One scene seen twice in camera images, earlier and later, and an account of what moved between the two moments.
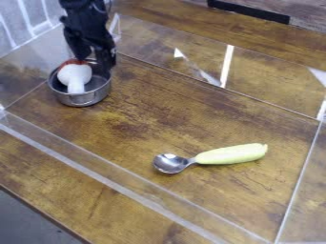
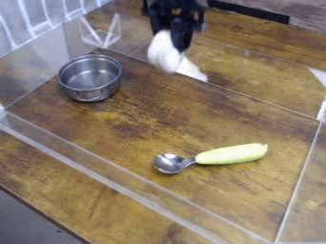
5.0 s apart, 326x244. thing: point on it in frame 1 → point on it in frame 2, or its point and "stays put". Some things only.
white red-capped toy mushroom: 74,73 → 169,58
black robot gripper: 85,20 → 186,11
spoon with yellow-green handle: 172,163 stays put
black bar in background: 279,17 stays put
